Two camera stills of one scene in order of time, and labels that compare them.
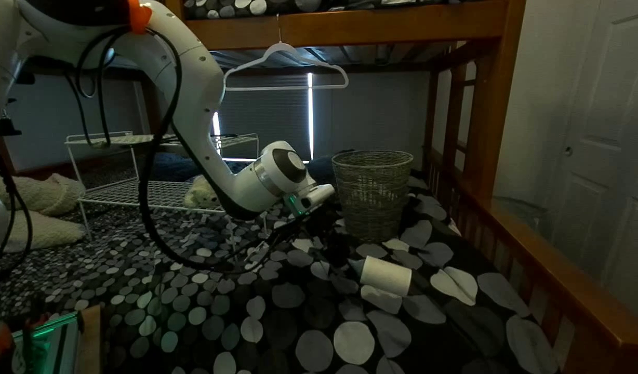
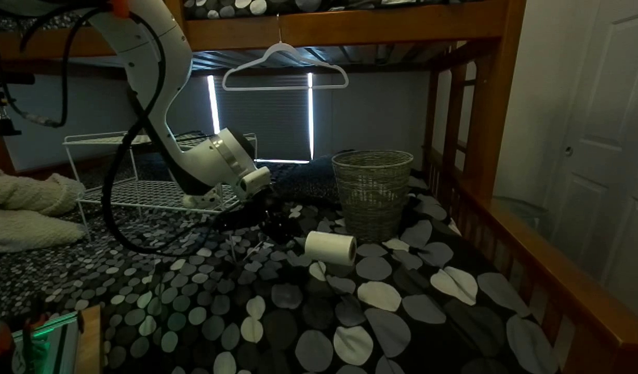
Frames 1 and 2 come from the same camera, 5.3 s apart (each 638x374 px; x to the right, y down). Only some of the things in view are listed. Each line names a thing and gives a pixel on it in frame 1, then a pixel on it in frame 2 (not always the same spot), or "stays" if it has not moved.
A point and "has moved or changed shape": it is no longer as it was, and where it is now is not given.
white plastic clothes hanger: x=284 y=87 stays
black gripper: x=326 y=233 → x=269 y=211
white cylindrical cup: x=385 y=274 has moved or changed shape
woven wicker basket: x=373 y=189 stays
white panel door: x=598 y=184 stays
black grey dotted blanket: x=230 y=291 stays
